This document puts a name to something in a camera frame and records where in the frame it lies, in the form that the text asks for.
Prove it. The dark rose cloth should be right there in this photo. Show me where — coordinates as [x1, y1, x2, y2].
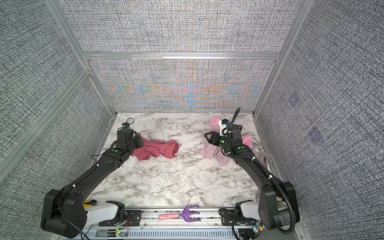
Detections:
[132, 138, 180, 161]

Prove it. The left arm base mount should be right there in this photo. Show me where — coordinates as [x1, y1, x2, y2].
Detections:
[99, 201, 143, 238]

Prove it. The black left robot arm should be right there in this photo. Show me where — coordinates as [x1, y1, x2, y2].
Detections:
[41, 128, 144, 239]

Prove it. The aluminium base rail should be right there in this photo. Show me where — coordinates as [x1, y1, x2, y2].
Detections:
[76, 207, 304, 240]

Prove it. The bright pink cloth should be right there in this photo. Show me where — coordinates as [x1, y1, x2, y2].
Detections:
[210, 118, 253, 149]

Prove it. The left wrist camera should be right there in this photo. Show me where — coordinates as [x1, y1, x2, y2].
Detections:
[122, 118, 135, 129]

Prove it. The black corrugated cable conduit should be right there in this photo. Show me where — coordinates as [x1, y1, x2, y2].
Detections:
[223, 107, 298, 235]

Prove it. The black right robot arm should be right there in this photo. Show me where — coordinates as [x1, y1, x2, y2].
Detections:
[205, 125, 300, 235]

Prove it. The purple pink toy fork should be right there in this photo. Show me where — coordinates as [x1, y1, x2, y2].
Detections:
[158, 205, 201, 223]

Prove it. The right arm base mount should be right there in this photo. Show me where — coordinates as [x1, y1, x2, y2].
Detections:
[219, 200, 263, 240]

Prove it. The pale mauve pink cloth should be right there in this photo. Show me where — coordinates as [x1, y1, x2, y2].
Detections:
[200, 138, 234, 167]

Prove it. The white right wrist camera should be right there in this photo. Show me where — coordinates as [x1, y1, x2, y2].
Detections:
[218, 119, 231, 136]

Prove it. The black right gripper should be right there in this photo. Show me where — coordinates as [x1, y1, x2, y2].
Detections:
[205, 131, 233, 151]

